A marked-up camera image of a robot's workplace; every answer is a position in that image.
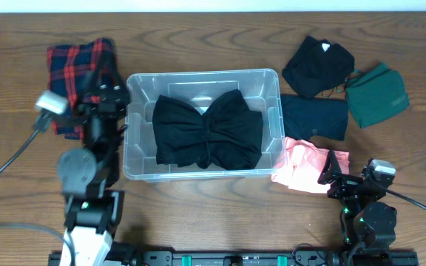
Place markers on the clear plastic storage container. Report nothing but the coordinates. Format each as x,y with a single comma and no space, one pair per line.
260,89

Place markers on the dark green folded garment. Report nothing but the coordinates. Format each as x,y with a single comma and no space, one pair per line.
376,95

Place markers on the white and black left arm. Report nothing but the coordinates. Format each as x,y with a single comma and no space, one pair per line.
93,209

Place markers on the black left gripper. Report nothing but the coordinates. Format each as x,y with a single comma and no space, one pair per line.
92,106

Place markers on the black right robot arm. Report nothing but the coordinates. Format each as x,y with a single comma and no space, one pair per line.
364,218

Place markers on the red navy plaid cloth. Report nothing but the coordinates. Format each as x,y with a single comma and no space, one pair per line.
68,65

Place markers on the black folded garment with tag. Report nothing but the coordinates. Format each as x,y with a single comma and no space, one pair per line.
318,66

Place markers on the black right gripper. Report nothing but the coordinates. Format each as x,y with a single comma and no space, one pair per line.
347,182

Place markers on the dark navy folded garment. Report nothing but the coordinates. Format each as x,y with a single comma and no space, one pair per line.
304,118

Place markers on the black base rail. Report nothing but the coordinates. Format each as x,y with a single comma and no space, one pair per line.
300,257

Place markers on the coral pink crumpled cloth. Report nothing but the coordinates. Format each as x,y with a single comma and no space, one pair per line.
302,168

